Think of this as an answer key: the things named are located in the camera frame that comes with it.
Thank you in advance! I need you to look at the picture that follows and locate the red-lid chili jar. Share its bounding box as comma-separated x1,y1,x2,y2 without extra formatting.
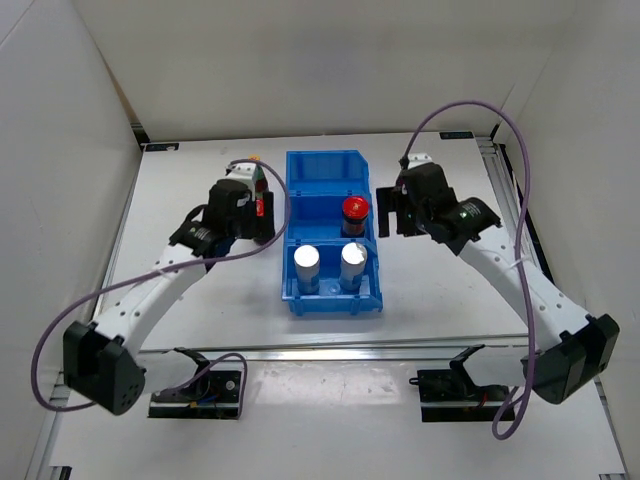
341,196,370,238
252,192,276,246

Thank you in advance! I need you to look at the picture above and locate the silver-lid bead jar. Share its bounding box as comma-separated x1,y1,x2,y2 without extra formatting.
293,245,320,295
339,242,368,291

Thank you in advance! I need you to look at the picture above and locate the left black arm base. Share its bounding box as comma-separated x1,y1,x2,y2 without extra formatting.
147,347,248,420

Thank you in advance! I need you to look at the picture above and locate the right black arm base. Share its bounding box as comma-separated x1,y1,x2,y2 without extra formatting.
409,344,509,423

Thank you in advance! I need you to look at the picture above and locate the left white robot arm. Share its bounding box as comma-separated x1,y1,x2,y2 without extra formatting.
63,179,275,415

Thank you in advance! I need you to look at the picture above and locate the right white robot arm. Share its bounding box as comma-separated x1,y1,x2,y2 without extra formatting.
376,155,620,405

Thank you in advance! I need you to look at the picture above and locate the left yellow-capped sauce bottle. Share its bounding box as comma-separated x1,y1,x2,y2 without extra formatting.
252,157,269,196

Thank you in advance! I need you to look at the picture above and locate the blue middle storage bin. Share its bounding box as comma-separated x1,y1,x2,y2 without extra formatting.
285,191,376,246

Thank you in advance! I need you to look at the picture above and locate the blue storage bin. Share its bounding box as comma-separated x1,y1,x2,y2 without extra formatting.
285,191,376,246
282,240,383,316
286,150,370,196

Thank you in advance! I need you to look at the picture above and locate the blue far storage bin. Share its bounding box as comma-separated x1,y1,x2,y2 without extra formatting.
286,150,370,196

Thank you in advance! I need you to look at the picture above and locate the blue near storage bin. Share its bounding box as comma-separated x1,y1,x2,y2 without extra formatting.
282,240,383,316

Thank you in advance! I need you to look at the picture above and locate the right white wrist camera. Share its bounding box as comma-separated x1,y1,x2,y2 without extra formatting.
399,153,433,170

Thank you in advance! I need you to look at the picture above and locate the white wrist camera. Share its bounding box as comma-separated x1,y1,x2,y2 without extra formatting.
225,161,255,191
399,153,433,170

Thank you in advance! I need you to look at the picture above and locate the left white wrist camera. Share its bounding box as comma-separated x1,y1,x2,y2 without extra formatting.
225,161,255,191

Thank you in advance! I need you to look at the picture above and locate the aluminium right rail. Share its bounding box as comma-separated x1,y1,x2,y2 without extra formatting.
476,137,554,282

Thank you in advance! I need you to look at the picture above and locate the aluminium rail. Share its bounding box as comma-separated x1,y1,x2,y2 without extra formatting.
25,411,62,480
476,137,554,282
139,335,536,364

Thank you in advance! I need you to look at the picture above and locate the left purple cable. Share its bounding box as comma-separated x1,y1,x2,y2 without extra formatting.
30,158,291,412

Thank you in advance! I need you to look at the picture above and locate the aluminium front rail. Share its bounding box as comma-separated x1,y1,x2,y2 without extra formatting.
139,335,536,364

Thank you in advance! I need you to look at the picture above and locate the aluminium left rail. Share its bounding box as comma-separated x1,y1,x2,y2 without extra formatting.
25,411,62,480

